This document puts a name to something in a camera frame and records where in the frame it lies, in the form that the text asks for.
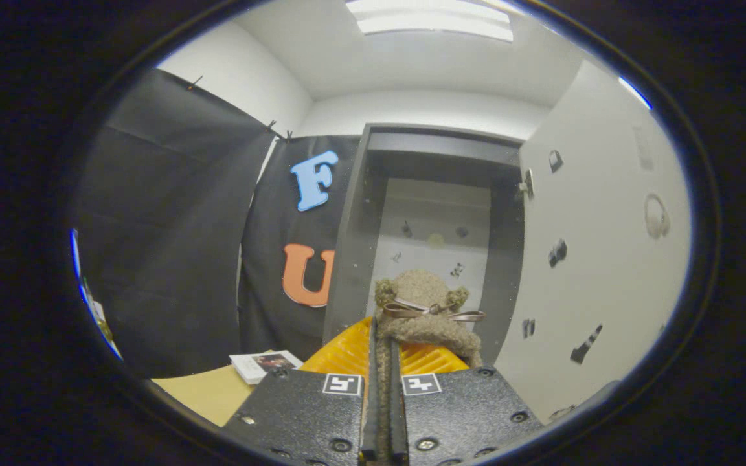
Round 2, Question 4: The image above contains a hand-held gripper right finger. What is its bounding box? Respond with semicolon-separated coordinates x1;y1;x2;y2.
391;340;545;466

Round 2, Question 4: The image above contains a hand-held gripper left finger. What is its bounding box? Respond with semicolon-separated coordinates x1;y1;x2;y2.
221;317;377;466

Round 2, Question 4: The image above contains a brown fuzzy shoe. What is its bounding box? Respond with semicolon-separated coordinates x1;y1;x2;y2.
373;270;487;465

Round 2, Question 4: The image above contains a grey shoe cabinet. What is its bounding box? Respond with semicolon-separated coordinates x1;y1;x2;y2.
322;123;529;366

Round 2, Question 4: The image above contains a white book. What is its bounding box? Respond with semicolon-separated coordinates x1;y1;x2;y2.
229;350;304;385

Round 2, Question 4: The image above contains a white green printed packet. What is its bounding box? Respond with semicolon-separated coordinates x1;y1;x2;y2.
85;278;121;360

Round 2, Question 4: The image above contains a black backdrop cloth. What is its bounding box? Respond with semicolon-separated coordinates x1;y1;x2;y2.
72;68;364;379

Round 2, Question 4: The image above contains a large ceiling light panel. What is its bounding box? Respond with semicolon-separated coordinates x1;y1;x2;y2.
346;0;515;43

